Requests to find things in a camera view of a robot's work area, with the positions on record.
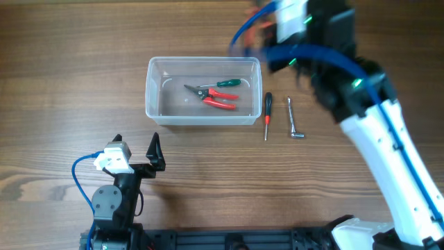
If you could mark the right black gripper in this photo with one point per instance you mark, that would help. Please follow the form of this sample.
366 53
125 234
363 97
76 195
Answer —
275 65

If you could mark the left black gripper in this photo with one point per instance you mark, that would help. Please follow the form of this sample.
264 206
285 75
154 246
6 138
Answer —
155 155

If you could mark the orange black needle-nose pliers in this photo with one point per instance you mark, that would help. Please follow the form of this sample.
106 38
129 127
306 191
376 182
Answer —
249 36

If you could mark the green handled screwdriver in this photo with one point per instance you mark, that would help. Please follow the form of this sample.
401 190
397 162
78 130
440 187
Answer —
223 84

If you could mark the black red screwdriver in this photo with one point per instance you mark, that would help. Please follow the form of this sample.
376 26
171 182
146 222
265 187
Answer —
268 106

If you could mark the clear plastic container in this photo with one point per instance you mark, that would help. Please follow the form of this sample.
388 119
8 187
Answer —
168 102

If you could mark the red handled snips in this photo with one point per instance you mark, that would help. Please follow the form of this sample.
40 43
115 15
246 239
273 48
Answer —
211 97

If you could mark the silver L-shaped socket wrench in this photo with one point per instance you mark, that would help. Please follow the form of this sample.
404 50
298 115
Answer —
293 133

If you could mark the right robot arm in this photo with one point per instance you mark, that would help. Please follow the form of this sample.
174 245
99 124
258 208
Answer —
319 37

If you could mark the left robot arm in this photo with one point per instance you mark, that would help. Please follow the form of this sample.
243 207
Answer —
115 205

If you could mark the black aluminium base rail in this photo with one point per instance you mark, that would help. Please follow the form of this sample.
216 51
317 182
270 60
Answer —
285 239

